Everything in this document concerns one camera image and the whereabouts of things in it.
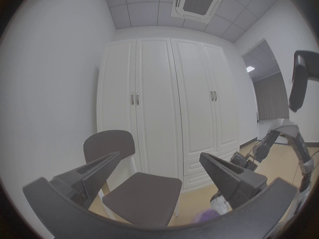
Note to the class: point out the grey curtain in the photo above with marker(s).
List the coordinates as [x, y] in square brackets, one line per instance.
[271, 98]

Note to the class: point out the dark grey white chair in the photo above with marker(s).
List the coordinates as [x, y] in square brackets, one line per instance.
[144, 195]

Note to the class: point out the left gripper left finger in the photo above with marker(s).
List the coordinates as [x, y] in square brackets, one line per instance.
[82, 183]

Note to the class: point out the crumpled white paper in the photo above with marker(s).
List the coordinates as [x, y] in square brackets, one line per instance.
[221, 204]

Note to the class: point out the purple plastic bag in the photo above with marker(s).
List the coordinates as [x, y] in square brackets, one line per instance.
[206, 215]

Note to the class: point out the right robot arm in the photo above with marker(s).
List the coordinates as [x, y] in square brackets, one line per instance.
[270, 141]

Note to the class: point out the white ceiling air conditioner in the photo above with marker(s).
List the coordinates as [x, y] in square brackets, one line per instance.
[196, 1]

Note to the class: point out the white wardrobe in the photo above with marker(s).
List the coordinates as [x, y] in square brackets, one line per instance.
[162, 96]

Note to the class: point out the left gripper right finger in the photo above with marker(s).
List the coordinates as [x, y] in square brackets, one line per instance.
[236, 183]

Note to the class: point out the ceiling light panel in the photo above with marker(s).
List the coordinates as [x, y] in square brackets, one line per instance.
[250, 69]

